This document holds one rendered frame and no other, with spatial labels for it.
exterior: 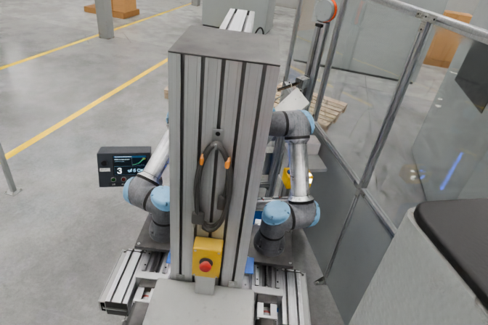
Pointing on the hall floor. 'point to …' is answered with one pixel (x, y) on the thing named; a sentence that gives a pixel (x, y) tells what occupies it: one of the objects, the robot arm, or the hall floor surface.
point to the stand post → (275, 165)
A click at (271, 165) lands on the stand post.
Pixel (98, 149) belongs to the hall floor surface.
